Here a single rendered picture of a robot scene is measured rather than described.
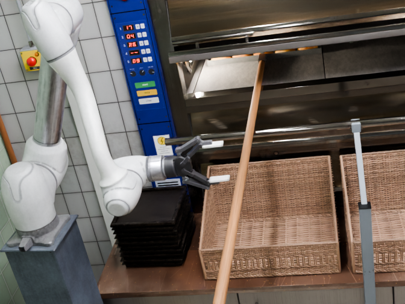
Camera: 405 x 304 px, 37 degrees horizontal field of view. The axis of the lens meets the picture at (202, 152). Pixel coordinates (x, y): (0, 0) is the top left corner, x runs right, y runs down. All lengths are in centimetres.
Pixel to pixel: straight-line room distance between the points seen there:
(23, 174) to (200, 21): 94
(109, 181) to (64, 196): 114
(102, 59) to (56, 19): 74
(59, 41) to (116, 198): 52
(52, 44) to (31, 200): 56
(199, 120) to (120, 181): 85
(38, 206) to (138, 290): 62
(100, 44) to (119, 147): 50
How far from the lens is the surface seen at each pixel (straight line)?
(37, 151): 231
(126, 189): 195
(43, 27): 195
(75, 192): 304
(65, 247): 230
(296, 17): 248
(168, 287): 255
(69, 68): 198
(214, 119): 270
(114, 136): 282
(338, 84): 260
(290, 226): 274
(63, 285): 232
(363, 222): 221
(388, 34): 239
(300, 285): 245
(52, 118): 225
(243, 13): 250
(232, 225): 172
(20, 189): 217
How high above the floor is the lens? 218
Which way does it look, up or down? 27 degrees down
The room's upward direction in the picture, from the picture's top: 11 degrees counter-clockwise
